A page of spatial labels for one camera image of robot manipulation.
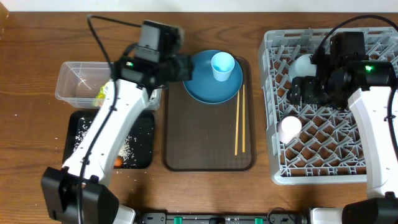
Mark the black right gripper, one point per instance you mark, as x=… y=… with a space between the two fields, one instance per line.
x=300 y=90

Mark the light blue bowl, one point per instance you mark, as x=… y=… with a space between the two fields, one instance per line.
x=302 y=67

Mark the dark blue plate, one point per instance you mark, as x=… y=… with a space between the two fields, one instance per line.
x=205 y=88

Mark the light blue cup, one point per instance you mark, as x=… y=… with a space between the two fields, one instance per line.
x=222 y=64

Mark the pink cup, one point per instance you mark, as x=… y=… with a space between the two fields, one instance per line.
x=289 y=128

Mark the wooden chopstick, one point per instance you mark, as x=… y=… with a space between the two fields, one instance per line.
x=244 y=121
x=237 y=124

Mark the white cooked rice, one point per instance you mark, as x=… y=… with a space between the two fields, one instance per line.
x=126 y=150

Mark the orange carrot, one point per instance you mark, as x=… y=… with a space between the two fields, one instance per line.
x=118 y=162

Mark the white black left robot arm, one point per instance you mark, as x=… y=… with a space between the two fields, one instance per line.
x=78 y=192

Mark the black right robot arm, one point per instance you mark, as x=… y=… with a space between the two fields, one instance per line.
x=368 y=89

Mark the grey dishwasher rack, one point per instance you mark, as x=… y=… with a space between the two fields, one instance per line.
x=328 y=149

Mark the black waste tray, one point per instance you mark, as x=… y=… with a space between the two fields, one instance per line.
x=144 y=128

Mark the brown plastic serving tray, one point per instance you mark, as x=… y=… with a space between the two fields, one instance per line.
x=200 y=137

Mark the green yellow snack wrapper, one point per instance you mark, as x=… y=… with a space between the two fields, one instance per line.
x=101 y=96

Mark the clear plastic bin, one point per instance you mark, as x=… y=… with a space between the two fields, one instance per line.
x=79 y=83

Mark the black mounting rail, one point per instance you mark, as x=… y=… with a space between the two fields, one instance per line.
x=275 y=217

